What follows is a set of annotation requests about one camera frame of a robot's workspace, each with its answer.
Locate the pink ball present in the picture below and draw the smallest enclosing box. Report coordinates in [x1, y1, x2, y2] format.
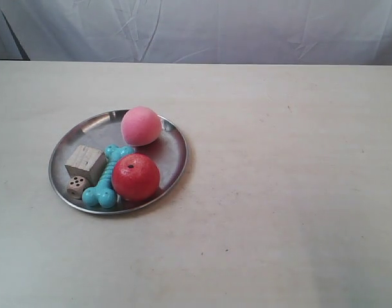
[121, 107, 162, 146]

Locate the red ball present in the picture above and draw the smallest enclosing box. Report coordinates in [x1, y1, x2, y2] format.
[112, 153, 160, 201]

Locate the turquoise rubber bone toy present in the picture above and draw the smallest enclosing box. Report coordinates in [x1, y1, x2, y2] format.
[82, 144, 135, 209]

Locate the round silver metal plate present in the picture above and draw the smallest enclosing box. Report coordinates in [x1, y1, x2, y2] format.
[48, 110, 189, 215]

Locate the large wooden cube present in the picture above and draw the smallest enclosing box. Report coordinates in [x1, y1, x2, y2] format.
[65, 145, 107, 186]

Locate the small wooden die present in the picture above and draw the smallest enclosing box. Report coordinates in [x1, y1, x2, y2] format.
[66, 176, 91, 200]

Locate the blue-grey backdrop cloth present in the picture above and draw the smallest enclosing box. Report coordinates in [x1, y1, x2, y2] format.
[0, 1, 392, 65]

